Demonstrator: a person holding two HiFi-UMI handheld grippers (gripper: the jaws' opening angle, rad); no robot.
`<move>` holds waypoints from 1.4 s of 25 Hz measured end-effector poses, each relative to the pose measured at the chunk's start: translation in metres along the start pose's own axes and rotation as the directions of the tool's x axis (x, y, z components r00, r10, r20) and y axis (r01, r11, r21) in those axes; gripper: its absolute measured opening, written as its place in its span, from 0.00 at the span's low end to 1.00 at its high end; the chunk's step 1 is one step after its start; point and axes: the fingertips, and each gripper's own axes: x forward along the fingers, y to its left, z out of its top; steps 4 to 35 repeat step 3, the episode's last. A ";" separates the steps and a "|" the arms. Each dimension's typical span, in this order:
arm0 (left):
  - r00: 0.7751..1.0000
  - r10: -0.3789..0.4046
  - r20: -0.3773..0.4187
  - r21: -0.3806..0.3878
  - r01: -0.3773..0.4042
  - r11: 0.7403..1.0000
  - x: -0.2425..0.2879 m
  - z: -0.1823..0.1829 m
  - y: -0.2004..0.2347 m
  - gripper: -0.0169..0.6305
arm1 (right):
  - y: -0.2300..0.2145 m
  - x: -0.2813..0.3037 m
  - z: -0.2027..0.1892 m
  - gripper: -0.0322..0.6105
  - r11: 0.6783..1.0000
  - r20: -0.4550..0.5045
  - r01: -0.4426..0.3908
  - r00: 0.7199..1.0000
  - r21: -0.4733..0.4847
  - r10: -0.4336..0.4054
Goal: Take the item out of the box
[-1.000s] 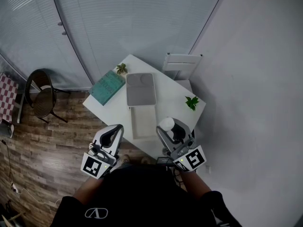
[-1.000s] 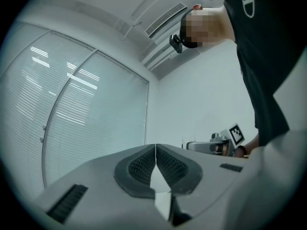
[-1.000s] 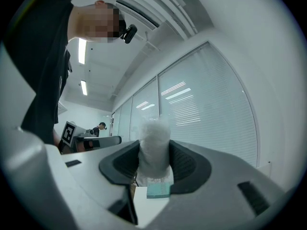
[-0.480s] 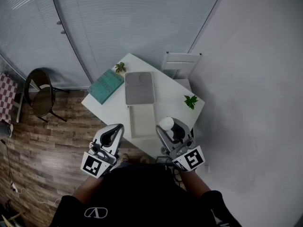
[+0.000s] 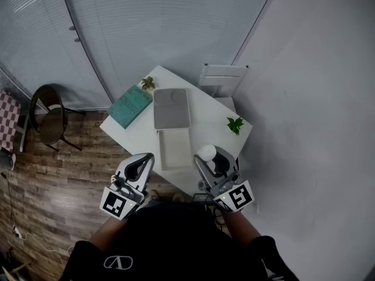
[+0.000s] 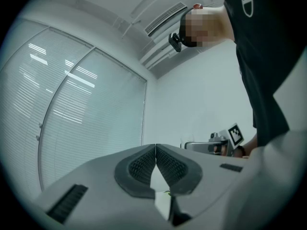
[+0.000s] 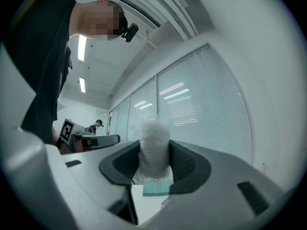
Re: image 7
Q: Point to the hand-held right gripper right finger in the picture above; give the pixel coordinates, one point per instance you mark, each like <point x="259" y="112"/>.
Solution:
<point x="216" y="188"/>

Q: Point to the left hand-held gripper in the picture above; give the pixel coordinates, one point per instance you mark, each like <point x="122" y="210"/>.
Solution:
<point x="69" y="134"/>

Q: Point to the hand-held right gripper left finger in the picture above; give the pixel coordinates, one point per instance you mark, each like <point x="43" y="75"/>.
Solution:
<point x="96" y="176"/>

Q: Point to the person's left forearm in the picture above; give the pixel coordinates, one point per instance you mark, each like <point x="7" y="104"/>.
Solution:
<point x="60" y="145"/>

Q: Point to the green book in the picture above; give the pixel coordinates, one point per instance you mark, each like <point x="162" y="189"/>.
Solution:
<point x="157" y="188"/>

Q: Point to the white table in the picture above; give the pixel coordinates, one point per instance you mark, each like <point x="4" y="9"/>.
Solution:
<point x="146" y="207"/>

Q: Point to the long ceiling light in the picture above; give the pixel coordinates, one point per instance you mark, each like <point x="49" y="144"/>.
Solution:
<point x="82" y="48"/>
<point x="82" y="84"/>

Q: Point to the white window blinds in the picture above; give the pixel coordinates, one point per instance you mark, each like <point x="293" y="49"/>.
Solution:
<point x="204" y="92"/>

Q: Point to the person's black shirt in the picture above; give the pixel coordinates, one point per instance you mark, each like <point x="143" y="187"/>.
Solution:
<point x="40" y="56"/>

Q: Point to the person's head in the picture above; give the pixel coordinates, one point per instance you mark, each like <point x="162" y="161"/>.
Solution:
<point x="98" y="18"/>

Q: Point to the black head camera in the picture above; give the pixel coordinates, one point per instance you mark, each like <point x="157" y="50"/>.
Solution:
<point x="130" y="32"/>

